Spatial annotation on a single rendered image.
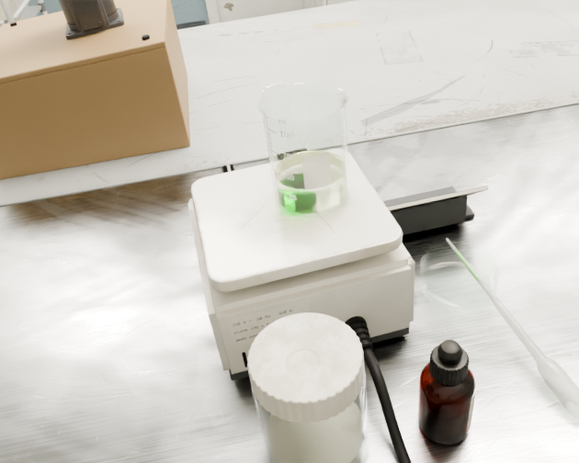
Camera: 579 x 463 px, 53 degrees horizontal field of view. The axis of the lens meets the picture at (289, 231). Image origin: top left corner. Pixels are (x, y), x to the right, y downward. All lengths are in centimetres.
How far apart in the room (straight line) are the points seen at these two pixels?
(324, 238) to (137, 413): 16
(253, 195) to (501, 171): 27
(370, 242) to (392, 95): 40
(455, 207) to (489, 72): 32
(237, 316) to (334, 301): 6
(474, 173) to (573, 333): 20
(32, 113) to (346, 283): 42
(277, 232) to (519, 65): 51
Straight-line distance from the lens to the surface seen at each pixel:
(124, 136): 66
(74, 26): 72
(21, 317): 50
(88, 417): 41
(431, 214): 48
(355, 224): 36
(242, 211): 38
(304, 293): 35
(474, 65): 80
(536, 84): 75
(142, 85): 63
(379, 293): 36
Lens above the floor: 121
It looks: 37 degrees down
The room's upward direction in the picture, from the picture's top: 8 degrees counter-clockwise
